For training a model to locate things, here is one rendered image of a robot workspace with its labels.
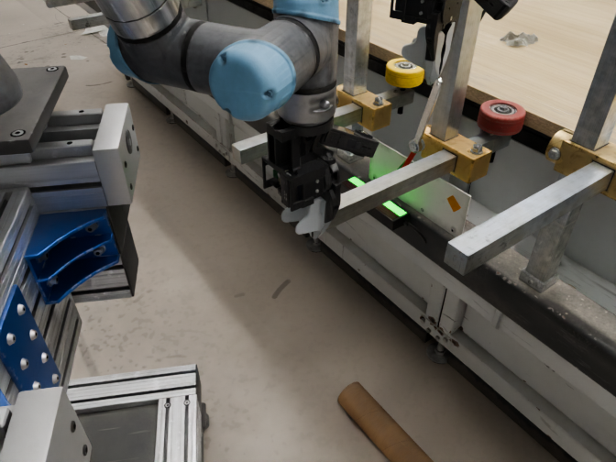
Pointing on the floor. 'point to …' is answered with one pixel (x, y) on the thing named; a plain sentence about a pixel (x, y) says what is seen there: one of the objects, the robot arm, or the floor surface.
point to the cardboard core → (379, 425)
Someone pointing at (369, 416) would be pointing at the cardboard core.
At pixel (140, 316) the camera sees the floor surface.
